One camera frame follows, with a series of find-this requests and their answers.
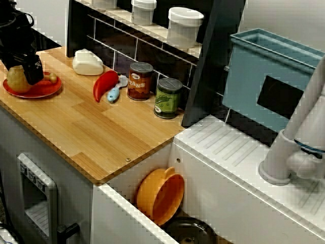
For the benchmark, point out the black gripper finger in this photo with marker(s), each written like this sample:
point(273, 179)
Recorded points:
point(14, 62)
point(34, 69)

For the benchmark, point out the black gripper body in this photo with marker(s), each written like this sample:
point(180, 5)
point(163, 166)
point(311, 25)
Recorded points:
point(15, 48)

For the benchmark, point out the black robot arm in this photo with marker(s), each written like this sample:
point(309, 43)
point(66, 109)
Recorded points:
point(15, 17)

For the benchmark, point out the red round plate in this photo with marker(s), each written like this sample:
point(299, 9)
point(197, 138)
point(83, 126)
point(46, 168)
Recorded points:
point(48, 87)

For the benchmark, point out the white plastic toy container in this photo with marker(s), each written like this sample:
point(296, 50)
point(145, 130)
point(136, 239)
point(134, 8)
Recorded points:
point(86, 63)

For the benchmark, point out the red toy chili pepper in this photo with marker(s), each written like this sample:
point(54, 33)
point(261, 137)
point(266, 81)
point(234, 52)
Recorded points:
point(102, 84)

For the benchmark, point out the dark tiled backsplash shelf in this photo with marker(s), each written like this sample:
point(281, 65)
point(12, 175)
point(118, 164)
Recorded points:
point(122, 45)

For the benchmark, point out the brown beans toy can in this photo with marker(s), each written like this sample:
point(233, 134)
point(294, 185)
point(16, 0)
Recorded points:
point(139, 84)

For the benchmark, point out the medium white lidded jar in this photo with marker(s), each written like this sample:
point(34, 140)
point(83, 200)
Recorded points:
point(143, 12)

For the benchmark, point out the grey toy oven door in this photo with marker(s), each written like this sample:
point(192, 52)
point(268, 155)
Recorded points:
point(38, 193)

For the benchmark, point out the green peas toy can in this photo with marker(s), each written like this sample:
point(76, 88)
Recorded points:
point(167, 101)

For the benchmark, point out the large white lidded jar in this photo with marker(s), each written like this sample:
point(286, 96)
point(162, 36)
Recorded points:
point(184, 28)

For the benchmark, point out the dark grey upright panel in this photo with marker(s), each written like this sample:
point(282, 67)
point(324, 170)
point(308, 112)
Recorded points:
point(215, 50)

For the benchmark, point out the orange toy pot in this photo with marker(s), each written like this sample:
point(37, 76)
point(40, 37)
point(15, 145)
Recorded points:
point(165, 198)

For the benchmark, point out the teal plastic bin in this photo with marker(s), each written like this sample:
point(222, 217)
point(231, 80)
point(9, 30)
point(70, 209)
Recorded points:
point(243, 89)

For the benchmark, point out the dark round pan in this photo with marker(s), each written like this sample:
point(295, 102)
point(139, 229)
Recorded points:
point(190, 231)

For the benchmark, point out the white toy kitchen unit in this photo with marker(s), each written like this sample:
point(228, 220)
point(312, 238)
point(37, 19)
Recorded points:
point(228, 203)

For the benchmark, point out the grey toy faucet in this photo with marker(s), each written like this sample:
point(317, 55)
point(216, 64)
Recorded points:
point(279, 157)

